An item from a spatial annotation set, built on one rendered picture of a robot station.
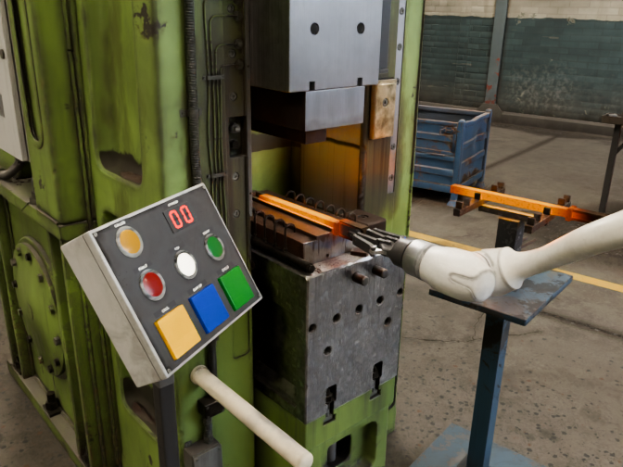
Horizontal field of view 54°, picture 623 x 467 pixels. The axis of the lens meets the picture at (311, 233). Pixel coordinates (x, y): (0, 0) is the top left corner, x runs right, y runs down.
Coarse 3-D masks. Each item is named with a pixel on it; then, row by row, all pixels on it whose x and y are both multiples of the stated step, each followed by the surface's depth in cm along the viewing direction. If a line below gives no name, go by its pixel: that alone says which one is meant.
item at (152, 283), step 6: (150, 276) 107; (156, 276) 108; (144, 282) 106; (150, 282) 107; (156, 282) 108; (150, 288) 106; (156, 288) 107; (162, 288) 109; (150, 294) 106; (156, 294) 107
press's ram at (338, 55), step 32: (256, 0) 142; (288, 0) 134; (320, 0) 139; (352, 0) 146; (256, 32) 145; (288, 32) 136; (320, 32) 142; (352, 32) 148; (256, 64) 148; (288, 64) 139; (320, 64) 144; (352, 64) 151
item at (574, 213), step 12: (456, 192) 190; (468, 192) 187; (480, 192) 185; (492, 192) 185; (516, 204) 178; (528, 204) 176; (540, 204) 174; (552, 204) 174; (564, 216) 170; (576, 216) 169; (588, 216) 167; (600, 216) 164
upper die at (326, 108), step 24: (264, 96) 156; (288, 96) 149; (312, 96) 146; (336, 96) 150; (360, 96) 156; (264, 120) 158; (288, 120) 151; (312, 120) 148; (336, 120) 153; (360, 120) 158
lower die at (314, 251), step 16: (272, 192) 196; (256, 208) 180; (272, 208) 180; (256, 224) 172; (272, 224) 170; (304, 224) 168; (320, 224) 166; (272, 240) 168; (288, 240) 162; (304, 240) 159; (320, 240) 161; (336, 240) 165; (304, 256) 159; (320, 256) 163
